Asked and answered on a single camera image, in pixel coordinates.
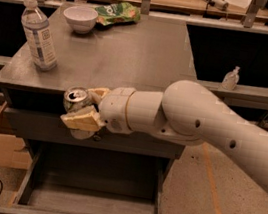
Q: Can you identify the closed top drawer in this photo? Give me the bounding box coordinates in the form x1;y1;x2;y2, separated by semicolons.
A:
4;108;184;159

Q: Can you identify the green 7up can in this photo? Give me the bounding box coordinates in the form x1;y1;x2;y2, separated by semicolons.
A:
63;87;94;140

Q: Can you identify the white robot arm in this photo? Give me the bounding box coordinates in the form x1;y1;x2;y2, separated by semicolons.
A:
60;80;268;193

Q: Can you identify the clear plastic water bottle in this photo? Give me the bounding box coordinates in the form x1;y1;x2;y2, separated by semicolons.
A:
21;0;57;71

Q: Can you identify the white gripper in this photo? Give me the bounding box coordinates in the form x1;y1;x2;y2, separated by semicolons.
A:
60;87;136;134

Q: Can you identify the hand sanitizer bottle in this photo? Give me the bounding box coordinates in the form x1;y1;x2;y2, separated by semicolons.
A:
221;67;240;91

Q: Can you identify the grey drawer cabinet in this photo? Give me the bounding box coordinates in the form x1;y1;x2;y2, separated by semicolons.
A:
0;0;217;214

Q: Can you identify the open middle drawer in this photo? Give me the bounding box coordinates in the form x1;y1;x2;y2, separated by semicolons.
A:
0;143;165;214

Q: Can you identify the round drawer knob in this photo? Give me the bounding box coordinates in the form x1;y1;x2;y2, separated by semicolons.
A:
93;134;102;142

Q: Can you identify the white bowl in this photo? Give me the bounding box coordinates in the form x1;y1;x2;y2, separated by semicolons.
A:
64;6;98;34

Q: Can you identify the cardboard box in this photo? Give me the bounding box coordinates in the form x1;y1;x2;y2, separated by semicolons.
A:
0;103;33;170

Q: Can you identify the green chip bag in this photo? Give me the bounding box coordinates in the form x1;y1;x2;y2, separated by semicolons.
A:
95;2;141;27

